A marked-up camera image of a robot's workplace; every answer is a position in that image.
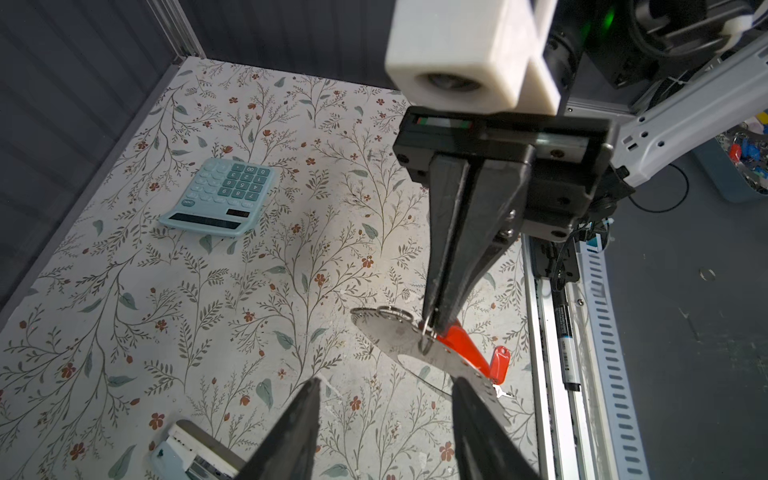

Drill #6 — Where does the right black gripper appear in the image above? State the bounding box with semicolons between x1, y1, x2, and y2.
393;107;617;332

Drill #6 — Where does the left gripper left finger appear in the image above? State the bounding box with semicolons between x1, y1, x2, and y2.
236;378;321;480

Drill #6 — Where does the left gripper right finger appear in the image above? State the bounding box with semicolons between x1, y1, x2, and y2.
452;377;540;480

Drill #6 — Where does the red key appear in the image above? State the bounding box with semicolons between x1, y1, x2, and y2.
437;321;511;385

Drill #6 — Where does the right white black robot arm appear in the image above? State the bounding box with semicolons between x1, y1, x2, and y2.
385;1;767;335

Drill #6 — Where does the light blue calculator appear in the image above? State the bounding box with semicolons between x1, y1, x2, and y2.
159;158;278;238

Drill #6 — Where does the aluminium front rail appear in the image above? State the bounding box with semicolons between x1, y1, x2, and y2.
522;237;597;479

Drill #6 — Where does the black marker on rail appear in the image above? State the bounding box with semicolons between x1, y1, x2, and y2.
552;290;582;392

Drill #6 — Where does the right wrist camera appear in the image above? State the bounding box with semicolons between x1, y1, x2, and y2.
384;1;561;116

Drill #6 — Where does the white perforated cable tray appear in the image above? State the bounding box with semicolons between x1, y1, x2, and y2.
577;240;650;479

